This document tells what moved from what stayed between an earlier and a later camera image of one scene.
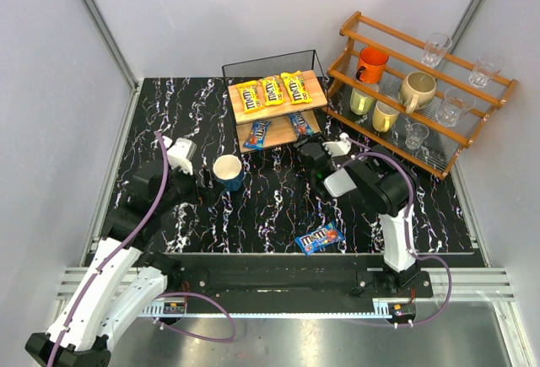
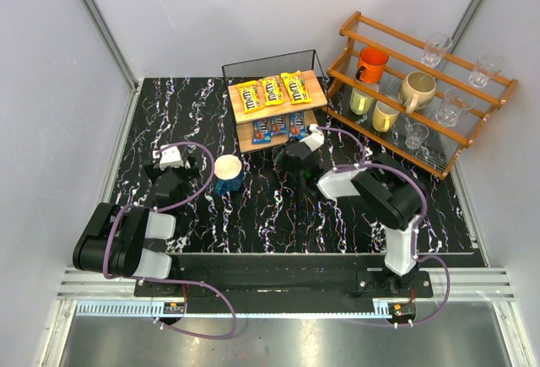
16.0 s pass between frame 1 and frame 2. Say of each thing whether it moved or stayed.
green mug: stayed
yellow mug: stayed
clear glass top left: stayed
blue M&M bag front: moved
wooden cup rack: stayed
